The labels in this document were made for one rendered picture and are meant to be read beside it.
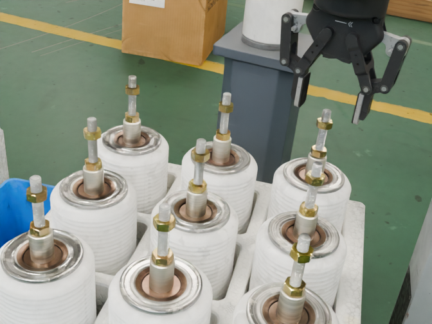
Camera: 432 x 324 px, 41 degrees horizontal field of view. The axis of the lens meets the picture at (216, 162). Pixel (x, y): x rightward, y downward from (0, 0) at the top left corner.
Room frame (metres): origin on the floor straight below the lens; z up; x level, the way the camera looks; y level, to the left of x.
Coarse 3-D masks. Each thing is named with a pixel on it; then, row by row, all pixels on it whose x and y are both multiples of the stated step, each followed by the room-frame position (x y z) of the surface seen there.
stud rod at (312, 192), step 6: (318, 162) 0.49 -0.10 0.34; (312, 168) 0.48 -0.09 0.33; (318, 168) 0.48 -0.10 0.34; (312, 174) 0.48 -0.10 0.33; (318, 174) 0.48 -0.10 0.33; (312, 186) 0.48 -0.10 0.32; (312, 192) 0.48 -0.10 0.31; (306, 198) 0.48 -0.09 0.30; (312, 198) 0.48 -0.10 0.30; (306, 204) 0.48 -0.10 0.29; (312, 204) 0.48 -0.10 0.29
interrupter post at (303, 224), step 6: (300, 216) 0.48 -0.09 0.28; (300, 222) 0.48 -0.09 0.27; (306, 222) 0.47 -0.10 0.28; (312, 222) 0.47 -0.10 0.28; (294, 228) 0.48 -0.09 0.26; (300, 228) 0.47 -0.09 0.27; (306, 228) 0.47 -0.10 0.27; (312, 228) 0.48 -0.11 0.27; (294, 234) 0.48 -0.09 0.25; (312, 234) 0.48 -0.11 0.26
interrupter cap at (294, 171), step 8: (296, 160) 0.63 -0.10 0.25; (304, 160) 0.63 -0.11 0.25; (288, 168) 0.61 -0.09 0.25; (296, 168) 0.61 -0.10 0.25; (304, 168) 0.62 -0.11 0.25; (328, 168) 0.62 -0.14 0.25; (336, 168) 0.62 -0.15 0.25; (288, 176) 0.59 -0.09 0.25; (296, 176) 0.59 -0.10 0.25; (304, 176) 0.60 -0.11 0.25; (328, 176) 0.60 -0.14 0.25; (336, 176) 0.60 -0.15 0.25; (344, 176) 0.60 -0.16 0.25; (296, 184) 0.57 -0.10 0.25; (304, 184) 0.58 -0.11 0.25; (328, 184) 0.58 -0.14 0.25; (336, 184) 0.58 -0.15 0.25; (320, 192) 0.56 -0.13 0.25; (328, 192) 0.57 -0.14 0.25
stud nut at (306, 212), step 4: (300, 204) 0.48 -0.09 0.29; (304, 204) 0.49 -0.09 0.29; (316, 204) 0.49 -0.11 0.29; (300, 208) 0.48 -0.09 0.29; (304, 208) 0.48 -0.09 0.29; (308, 208) 0.48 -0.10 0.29; (312, 208) 0.48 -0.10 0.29; (316, 208) 0.48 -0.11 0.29; (300, 212) 0.48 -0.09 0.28; (304, 212) 0.48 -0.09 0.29; (308, 212) 0.48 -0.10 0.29; (312, 212) 0.48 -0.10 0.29; (316, 212) 0.48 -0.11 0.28; (308, 216) 0.48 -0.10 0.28; (312, 216) 0.48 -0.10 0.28
